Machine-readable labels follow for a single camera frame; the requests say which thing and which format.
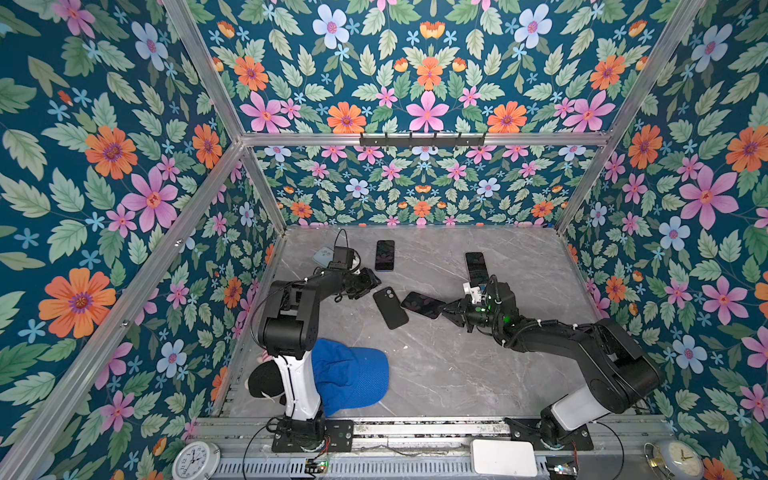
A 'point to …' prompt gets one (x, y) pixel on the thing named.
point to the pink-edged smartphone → (477, 269)
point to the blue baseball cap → (349, 377)
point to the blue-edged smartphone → (385, 256)
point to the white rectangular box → (510, 458)
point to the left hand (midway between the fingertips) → (381, 276)
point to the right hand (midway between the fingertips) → (438, 307)
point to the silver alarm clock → (683, 459)
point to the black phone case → (391, 307)
